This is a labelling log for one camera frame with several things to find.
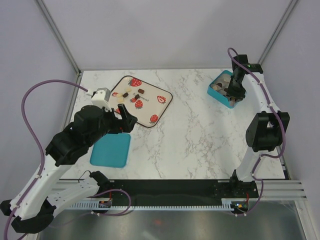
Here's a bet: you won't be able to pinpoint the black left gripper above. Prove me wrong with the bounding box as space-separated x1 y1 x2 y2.
87 103 138 147

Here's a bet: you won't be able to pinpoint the teal chocolate box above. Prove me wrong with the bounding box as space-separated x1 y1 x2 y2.
207 70 237 109

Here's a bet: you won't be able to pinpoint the teal box lid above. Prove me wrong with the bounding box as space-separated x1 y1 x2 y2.
90 133 131 169

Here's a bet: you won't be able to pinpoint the metal serving tongs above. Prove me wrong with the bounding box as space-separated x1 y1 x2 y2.
229 97 236 107

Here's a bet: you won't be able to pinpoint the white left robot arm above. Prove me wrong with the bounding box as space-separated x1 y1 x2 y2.
0 103 138 234

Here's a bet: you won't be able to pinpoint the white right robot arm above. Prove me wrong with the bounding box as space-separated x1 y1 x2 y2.
226 53 290 198

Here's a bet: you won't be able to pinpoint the brown bar chocolate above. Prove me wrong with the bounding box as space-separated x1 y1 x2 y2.
138 88 145 94

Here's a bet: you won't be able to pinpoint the strawberry print tray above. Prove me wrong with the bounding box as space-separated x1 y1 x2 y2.
109 75 173 128

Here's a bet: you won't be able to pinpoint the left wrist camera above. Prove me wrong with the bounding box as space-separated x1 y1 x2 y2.
91 87 112 112

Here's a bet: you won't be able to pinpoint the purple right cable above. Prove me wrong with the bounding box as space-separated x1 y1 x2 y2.
226 47 287 217

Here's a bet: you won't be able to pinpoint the purple cable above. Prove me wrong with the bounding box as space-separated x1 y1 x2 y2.
226 47 287 217
4 79 90 240

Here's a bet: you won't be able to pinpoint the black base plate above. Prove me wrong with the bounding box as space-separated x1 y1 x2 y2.
99 179 258 207

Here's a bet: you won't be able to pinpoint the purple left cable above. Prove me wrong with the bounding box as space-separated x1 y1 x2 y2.
4 79 90 240

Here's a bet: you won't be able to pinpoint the aluminium frame rail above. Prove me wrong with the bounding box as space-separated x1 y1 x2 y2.
48 179 307 213

